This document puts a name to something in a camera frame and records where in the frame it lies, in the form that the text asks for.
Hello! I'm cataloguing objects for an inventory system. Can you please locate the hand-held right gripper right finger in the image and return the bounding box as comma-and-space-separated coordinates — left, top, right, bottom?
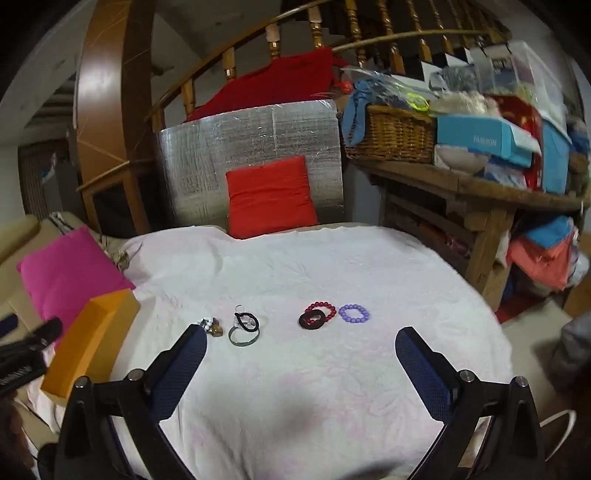
394, 327, 548, 480

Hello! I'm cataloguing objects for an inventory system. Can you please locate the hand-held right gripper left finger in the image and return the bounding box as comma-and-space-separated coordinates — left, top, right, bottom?
54, 324, 208, 480

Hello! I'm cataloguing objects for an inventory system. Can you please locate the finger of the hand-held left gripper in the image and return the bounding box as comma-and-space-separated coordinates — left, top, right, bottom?
18, 317, 64, 352

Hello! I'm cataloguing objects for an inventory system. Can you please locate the purple bead bracelet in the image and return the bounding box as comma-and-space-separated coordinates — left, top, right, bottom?
338, 303, 371, 325

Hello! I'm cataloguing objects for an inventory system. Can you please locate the orange box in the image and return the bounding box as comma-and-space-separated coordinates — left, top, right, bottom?
41, 288, 141, 398

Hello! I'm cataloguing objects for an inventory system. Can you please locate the metal bangle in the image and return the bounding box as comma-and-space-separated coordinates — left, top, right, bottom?
228, 325, 260, 348

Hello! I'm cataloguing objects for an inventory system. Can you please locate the pink cushion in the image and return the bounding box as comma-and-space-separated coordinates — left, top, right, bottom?
17, 226, 137, 344

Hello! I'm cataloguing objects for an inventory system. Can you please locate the grey cloth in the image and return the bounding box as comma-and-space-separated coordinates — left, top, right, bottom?
551, 311, 591, 393

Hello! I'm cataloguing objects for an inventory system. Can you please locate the coral folded cloth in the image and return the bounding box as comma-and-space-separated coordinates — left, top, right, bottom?
505, 235, 578, 291

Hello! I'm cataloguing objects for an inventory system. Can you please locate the blue folded cloth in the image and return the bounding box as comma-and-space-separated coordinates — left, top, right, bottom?
524, 215, 575, 249

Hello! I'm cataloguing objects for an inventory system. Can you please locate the red cushion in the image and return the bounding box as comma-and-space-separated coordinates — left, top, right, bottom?
225, 156, 319, 240

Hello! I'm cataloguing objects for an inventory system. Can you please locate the wooden table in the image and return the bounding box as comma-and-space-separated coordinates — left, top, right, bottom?
351, 159, 591, 312

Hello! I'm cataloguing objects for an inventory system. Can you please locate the silver insulation panel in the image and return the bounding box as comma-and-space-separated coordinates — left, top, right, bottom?
154, 98, 346, 232

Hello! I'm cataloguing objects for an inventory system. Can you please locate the wicker basket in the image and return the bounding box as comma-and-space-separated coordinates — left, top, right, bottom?
344, 104, 437, 163

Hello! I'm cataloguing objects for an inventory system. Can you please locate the light blue cardboard box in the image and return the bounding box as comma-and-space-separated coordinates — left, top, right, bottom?
436, 114, 541, 168

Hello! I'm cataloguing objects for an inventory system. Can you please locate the tall blue box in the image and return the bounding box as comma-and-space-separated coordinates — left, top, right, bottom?
541, 119, 574, 195

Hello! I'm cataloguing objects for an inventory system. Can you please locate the blue hanging cloth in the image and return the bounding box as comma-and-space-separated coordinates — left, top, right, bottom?
342, 80, 385, 147

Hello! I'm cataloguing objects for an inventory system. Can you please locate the red patterned bag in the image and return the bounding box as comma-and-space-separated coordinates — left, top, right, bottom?
489, 95, 544, 190

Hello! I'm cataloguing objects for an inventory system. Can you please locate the clear plastic bag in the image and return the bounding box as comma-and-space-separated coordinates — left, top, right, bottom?
342, 67, 439, 114

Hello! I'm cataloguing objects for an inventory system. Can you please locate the red cloth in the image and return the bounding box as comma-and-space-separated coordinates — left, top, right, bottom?
185, 47, 352, 123

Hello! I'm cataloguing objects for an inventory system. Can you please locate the clear plastic box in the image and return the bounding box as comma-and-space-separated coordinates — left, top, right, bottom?
471, 41, 570, 131

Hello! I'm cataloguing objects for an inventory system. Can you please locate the wooden stair railing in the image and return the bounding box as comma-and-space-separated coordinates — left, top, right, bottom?
145, 0, 513, 134

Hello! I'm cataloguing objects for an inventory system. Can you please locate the black hair tie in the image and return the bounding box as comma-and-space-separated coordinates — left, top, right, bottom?
233, 311, 260, 333

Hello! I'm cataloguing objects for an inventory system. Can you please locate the red bead bracelet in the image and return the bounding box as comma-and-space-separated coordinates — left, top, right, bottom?
305, 301, 336, 324

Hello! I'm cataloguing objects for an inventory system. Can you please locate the curved wooden frame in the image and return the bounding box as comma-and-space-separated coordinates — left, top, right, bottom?
74, 0, 158, 236

